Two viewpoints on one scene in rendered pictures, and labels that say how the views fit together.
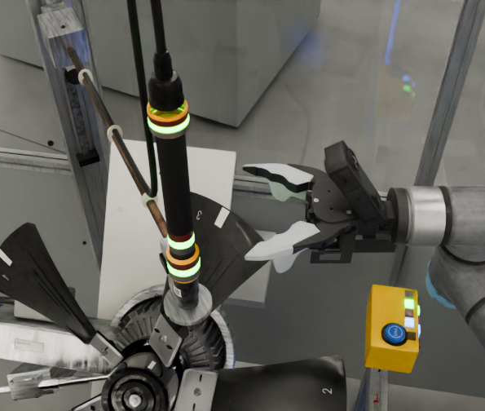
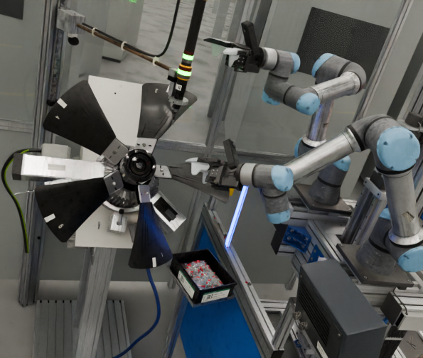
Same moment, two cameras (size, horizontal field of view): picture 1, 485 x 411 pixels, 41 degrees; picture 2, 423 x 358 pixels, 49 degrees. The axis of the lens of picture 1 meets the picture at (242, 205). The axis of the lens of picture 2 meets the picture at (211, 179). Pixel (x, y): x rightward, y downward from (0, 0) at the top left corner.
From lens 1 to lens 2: 1.15 m
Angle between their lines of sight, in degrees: 33
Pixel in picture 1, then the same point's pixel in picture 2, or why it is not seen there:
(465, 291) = (281, 87)
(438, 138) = (220, 107)
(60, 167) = (13, 125)
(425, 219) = (271, 54)
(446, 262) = (273, 80)
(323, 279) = not seen: hidden behind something
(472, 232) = (284, 61)
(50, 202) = not seen: outside the picture
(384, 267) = (190, 190)
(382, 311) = not seen: hidden behind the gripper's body
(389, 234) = (257, 64)
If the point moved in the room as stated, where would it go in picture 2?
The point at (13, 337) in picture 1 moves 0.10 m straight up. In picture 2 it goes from (47, 163) to (49, 137)
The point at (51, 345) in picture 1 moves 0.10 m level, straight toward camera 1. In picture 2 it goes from (70, 166) to (88, 178)
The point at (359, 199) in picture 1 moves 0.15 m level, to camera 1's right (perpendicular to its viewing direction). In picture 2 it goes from (254, 40) to (289, 47)
